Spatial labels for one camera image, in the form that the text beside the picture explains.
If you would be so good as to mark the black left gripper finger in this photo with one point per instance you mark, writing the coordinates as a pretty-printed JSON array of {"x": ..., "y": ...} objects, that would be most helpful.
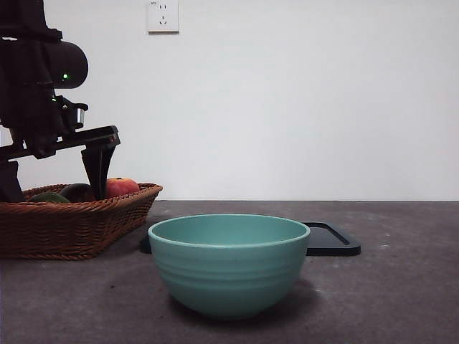
[
  {"x": 97, "y": 168},
  {"x": 9, "y": 182}
]

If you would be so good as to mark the green avocado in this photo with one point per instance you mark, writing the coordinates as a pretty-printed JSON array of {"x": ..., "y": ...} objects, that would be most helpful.
[{"x": 48, "y": 198}]

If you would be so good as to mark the teal ribbed bowl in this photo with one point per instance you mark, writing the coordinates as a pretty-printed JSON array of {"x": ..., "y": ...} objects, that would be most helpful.
[{"x": 229, "y": 276}]

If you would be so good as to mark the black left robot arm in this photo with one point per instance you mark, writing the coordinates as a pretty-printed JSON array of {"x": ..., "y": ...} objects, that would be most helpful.
[{"x": 21, "y": 71}]

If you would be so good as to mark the red orange peach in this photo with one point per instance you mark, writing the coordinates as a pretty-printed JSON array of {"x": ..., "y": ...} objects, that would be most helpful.
[{"x": 122, "y": 187}]

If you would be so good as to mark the dark red plum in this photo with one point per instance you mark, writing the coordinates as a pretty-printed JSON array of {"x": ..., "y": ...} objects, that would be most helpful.
[{"x": 77, "y": 192}]

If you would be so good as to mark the brown wicker basket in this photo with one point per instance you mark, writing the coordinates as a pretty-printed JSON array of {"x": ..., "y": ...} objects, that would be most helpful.
[{"x": 64, "y": 229}]

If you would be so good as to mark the black rectangular tray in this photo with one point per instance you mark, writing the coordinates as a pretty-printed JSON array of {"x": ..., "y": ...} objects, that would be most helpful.
[{"x": 333, "y": 247}]

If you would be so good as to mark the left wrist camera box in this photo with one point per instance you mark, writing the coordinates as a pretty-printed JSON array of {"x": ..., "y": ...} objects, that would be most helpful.
[{"x": 79, "y": 115}]

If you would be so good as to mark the white wall socket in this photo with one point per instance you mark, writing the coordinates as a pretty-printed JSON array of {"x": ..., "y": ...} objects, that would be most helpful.
[{"x": 163, "y": 17}]

